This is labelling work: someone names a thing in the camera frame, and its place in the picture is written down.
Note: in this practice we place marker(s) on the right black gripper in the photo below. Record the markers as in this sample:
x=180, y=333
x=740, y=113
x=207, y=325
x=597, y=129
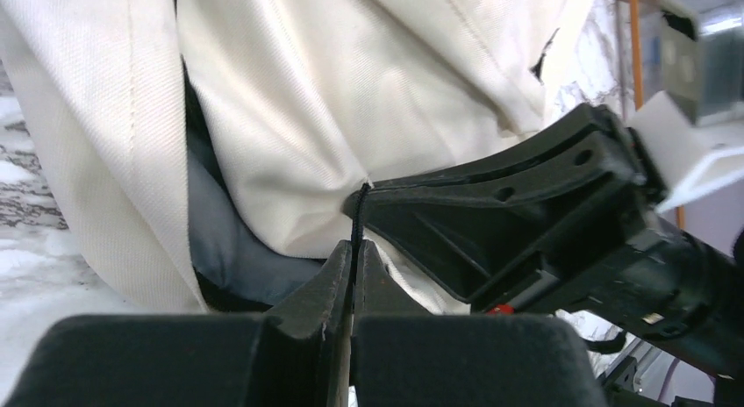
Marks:
x=472, y=227

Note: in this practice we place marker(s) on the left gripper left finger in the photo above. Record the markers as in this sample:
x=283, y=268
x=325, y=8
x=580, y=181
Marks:
x=295, y=354

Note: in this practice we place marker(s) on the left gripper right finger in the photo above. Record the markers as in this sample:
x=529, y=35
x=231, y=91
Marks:
x=403, y=355

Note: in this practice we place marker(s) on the cream canvas backpack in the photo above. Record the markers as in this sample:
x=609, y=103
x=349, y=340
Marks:
x=220, y=138

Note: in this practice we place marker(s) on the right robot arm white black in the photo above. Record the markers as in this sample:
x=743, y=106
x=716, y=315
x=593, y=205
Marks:
x=639, y=272

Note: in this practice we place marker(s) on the wooden shelf rack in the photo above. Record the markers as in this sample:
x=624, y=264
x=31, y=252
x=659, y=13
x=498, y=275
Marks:
x=638, y=24

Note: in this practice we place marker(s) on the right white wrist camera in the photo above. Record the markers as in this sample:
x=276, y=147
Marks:
x=692, y=129

